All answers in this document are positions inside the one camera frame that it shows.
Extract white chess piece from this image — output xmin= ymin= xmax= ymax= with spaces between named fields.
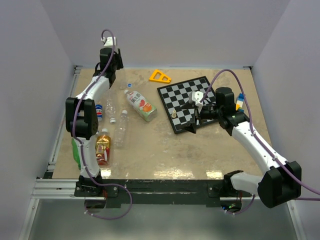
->
xmin=171 ymin=109 xmax=177 ymax=119

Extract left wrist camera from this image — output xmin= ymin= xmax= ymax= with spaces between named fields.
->
xmin=101 ymin=36 xmax=117 ymax=48

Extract red label tea bottle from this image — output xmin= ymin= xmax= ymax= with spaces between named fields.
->
xmin=95 ymin=128 xmax=111 ymax=166

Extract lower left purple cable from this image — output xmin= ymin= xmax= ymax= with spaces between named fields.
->
xmin=84 ymin=183 xmax=133 ymax=221

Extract Pepsi label bottle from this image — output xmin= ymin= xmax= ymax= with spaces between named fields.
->
xmin=95 ymin=104 xmax=104 ymax=122

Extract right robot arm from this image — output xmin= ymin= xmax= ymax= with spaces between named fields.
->
xmin=180 ymin=87 xmax=302 ymax=208

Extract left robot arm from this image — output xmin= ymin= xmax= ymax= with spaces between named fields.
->
xmin=65 ymin=47 xmax=124 ymax=197

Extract black table front rail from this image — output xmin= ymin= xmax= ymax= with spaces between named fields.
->
xmin=74 ymin=178 xmax=253 ymax=208

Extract blue toy blocks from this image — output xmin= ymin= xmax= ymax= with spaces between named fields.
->
xmin=236 ymin=93 xmax=245 ymax=112

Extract clear Pocari bottle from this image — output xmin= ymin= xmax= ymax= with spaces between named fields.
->
xmin=116 ymin=68 xmax=128 ymax=90

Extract purple cable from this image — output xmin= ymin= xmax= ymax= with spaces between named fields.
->
xmin=203 ymin=69 xmax=320 ymax=201
xmin=84 ymin=183 xmax=133 ymax=221
xmin=72 ymin=29 xmax=118 ymax=187

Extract chessboard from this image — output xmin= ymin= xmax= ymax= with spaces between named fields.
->
xmin=157 ymin=76 xmax=210 ymax=135

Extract yellow triangle toy far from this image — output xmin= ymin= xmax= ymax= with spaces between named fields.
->
xmin=149 ymin=69 xmax=172 ymax=84

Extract clear slim bottle white cap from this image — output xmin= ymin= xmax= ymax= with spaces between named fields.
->
xmin=114 ymin=109 xmax=129 ymax=149

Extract grapefruit tea bottle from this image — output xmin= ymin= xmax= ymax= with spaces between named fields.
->
xmin=124 ymin=90 xmax=158 ymax=122

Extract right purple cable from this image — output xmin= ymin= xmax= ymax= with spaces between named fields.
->
xmin=203 ymin=69 xmax=320 ymax=201

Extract green plastic bottle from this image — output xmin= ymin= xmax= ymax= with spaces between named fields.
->
xmin=71 ymin=138 xmax=81 ymax=170

